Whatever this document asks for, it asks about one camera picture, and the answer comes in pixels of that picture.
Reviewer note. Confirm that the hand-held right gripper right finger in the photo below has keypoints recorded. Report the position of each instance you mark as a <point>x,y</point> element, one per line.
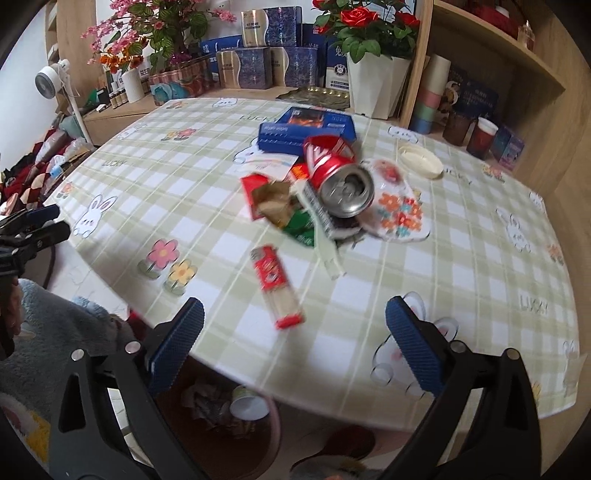
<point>411,341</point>

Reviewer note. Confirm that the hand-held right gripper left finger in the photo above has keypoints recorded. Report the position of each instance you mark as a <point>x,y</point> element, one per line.
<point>178,344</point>

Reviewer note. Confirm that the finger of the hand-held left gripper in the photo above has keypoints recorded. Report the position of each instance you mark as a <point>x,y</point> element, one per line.
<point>37,216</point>
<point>46,235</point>

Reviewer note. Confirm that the green white paper cup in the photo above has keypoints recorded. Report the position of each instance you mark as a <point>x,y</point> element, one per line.
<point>247,406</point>

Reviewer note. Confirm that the brown round waste bin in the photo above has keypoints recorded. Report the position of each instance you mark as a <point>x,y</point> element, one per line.
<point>184,445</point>

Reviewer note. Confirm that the red clear stick packet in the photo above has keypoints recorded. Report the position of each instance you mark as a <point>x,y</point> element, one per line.
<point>272,281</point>

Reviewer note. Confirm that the green foil wrapper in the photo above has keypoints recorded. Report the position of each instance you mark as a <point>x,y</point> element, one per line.
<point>300,229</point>

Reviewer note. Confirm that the white black small carton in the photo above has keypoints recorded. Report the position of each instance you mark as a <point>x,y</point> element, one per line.
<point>318,210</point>

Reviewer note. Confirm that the brown red wrapper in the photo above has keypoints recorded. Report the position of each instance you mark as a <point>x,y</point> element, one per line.
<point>277,198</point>

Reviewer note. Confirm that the red drink can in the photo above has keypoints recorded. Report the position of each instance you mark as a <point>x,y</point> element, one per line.
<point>337,180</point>

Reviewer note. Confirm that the white printed card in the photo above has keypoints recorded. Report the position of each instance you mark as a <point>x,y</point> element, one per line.
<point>265,164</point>

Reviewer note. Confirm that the blue cardboard box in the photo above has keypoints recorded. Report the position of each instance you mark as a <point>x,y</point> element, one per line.
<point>304,131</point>

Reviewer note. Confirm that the person's left hand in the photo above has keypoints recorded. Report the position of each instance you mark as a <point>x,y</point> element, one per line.
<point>14,304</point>

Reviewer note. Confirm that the red argyle blanket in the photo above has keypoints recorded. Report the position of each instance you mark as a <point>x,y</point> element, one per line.
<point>37,161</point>

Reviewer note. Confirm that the cream plastic fork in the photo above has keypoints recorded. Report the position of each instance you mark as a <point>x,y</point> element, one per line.
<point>330,258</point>

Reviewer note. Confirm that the flower-print foil lid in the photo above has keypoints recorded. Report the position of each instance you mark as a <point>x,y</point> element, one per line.
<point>399,210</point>

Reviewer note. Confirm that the white standing fan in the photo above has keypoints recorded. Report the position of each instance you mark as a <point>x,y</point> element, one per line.
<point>51,83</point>

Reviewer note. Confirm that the row of small brown bottles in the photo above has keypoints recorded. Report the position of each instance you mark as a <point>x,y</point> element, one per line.
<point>117,97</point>

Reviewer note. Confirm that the white vase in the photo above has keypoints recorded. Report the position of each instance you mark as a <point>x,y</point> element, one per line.
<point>133,86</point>

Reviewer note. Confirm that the orange artificial flowers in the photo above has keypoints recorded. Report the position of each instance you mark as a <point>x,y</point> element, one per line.
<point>122,60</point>

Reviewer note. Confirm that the cream round plastic lid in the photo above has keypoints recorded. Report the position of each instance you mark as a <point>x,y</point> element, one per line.
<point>420,159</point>

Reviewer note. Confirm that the wooden bookshelf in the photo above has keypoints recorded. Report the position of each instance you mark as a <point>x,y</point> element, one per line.
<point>69,27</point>

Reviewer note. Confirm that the corrugated planter with teal print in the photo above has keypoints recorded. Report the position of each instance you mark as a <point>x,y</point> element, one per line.
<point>180,85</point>

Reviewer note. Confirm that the purple flower plant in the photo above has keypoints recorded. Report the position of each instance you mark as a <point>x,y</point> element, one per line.
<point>180,57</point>

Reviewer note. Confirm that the pink blossom artificial plant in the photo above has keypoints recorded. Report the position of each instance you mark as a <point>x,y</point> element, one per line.
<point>138,27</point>

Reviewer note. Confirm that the red cup with white rim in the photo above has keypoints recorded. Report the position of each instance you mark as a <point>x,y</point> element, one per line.
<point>482,139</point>

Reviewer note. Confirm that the brown translucent cup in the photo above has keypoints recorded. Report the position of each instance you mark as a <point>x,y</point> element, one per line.
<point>457,130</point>

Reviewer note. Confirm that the small purple blue box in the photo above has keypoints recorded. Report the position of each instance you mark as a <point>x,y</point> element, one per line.
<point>508,147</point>

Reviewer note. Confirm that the blue white flat box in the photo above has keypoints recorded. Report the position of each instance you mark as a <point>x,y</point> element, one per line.
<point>221,50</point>

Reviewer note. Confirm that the stack of pastel cups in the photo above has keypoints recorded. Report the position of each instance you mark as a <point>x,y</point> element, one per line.
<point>429,92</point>

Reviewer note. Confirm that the dark blue cartoon gift box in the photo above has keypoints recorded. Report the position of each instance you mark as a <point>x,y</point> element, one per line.
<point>475,97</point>

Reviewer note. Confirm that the gold green leaf tray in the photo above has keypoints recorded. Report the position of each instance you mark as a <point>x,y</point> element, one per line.
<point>318,95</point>

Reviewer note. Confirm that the wooden shelf unit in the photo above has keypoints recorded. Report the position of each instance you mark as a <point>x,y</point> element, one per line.
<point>549,115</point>

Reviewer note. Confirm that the white blue carton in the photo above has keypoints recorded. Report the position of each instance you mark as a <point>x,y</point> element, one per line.
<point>339,71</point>

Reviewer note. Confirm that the red rose plant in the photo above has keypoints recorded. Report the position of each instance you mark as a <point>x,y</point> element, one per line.
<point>364,27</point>

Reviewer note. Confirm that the plain blue box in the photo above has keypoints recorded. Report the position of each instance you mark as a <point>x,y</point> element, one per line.
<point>313,34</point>

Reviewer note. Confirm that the clear perfume bottle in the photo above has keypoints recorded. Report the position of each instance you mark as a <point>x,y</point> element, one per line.
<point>526,34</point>

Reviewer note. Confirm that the red gift basket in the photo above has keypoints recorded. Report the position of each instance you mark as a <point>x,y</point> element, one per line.
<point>489,14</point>

